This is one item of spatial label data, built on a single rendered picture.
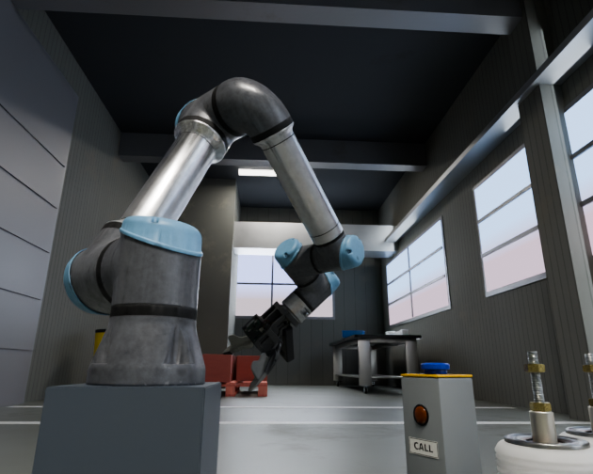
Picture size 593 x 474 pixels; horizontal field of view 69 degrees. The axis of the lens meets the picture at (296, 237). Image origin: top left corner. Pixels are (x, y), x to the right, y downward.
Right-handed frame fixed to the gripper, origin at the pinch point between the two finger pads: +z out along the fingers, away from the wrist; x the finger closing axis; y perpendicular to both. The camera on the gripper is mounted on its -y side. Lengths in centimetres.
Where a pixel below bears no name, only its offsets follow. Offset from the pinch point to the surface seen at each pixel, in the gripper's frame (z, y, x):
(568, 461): -26, 38, 68
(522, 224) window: -233, -237, -101
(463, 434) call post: -24, 23, 56
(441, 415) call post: -23, 27, 53
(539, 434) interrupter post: -27, 35, 64
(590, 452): -28, 36, 68
